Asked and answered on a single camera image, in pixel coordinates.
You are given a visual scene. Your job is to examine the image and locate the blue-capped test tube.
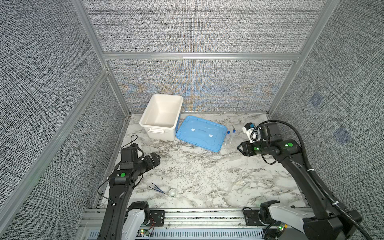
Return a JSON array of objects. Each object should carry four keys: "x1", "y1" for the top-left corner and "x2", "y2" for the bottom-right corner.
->
[
  {"x1": 230, "y1": 129, "x2": 236, "y2": 145},
  {"x1": 224, "y1": 131, "x2": 231, "y2": 146}
]

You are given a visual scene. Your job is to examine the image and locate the small clear round dish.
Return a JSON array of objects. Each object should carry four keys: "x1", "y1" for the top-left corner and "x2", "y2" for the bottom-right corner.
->
[{"x1": 168, "y1": 189, "x2": 178, "y2": 198}]

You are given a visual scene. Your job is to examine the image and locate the blue plastic lid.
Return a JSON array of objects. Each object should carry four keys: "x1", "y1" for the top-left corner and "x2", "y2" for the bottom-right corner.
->
[{"x1": 176, "y1": 116, "x2": 228, "y2": 153}]

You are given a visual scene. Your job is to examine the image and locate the white plastic bin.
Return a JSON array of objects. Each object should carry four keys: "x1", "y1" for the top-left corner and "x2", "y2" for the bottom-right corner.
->
[{"x1": 139, "y1": 94, "x2": 184, "y2": 141}]

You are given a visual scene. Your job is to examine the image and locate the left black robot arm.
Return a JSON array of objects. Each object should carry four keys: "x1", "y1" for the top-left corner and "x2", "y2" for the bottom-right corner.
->
[{"x1": 98, "y1": 144, "x2": 161, "y2": 240}]

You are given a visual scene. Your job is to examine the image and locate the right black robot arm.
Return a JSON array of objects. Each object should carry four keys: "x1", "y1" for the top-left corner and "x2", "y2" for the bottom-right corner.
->
[{"x1": 237, "y1": 120, "x2": 372, "y2": 240}]

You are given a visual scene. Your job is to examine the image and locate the blue tweezers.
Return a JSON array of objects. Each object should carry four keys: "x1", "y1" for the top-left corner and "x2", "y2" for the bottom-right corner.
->
[{"x1": 149, "y1": 183, "x2": 166, "y2": 195}]

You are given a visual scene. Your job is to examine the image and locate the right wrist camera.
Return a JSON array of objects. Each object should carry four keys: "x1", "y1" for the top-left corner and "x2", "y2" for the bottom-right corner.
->
[{"x1": 243, "y1": 123, "x2": 259, "y2": 144}]

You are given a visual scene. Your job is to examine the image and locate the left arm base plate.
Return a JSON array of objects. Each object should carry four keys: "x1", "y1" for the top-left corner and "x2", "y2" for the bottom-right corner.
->
[{"x1": 140, "y1": 210, "x2": 166, "y2": 228}]

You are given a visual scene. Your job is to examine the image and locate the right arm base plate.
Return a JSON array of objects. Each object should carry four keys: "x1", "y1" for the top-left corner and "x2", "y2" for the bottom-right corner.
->
[{"x1": 242, "y1": 207, "x2": 269, "y2": 227}]

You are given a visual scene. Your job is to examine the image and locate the aluminium front rail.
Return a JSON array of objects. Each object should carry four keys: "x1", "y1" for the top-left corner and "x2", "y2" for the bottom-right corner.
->
[{"x1": 76, "y1": 207, "x2": 337, "y2": 240}]

